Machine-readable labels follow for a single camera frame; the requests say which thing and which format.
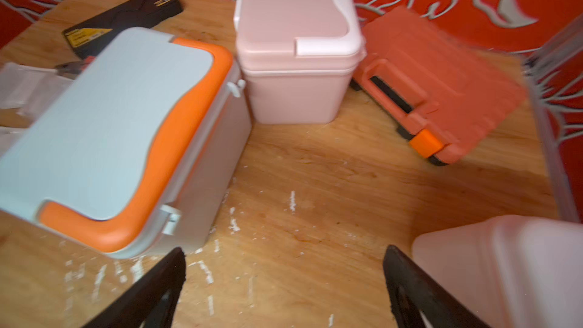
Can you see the grey first aid box orange handle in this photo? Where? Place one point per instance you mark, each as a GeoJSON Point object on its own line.
{"type": "Point", "coordinates": [136, 156]}

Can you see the white gauze packet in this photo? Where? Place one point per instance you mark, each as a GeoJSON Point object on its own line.
{"type": "Point", "coordinates": [49, 89]}
{"type": "Point", "coordinates": [18, 82]}

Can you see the orange plastic tool case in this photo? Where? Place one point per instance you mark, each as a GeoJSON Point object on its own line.
{"type": "Point", "coordinates": [443, 97]}

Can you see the aluminium frame post right rear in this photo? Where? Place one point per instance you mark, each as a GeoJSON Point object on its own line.
{"type": "Point", "coordinates": [550, 106]}

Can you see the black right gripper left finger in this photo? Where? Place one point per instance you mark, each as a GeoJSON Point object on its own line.
{"type": "Point", "coordinates": [151, 301]}

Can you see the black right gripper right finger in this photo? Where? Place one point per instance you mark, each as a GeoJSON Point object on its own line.
{"type": "Point", "coordinates": [419, 301]}

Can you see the orange black pliers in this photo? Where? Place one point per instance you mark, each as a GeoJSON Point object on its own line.
{"type": "Point", "coordinates": [73, 69]}

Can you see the black tool case yellow label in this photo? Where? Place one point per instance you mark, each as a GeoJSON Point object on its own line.
{"type": "Point", "coordinates": [90, 37]}

